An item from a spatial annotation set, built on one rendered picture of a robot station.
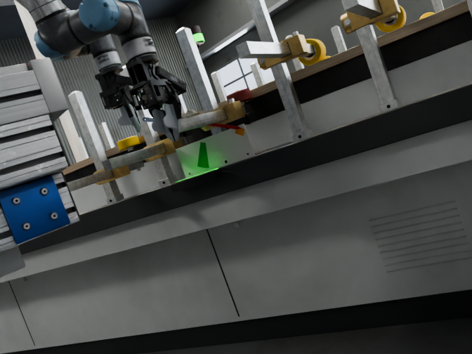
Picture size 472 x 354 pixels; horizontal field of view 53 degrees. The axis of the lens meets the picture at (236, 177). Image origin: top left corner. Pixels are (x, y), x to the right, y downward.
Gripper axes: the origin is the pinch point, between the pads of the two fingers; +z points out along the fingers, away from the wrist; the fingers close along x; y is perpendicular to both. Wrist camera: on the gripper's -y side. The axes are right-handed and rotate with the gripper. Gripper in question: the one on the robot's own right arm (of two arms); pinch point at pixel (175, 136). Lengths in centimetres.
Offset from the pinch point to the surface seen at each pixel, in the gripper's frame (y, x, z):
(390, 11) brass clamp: -26, 53, -11
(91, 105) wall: -529, -510, -144
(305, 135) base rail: -26.7, 22.5, 10.7
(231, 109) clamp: -26.2, 3.8, -3.4
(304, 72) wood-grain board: -46, 22, -7
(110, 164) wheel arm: -0.2, -23.8, 0.7
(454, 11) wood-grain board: -46, 66, -7
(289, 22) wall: -631, -163, -148
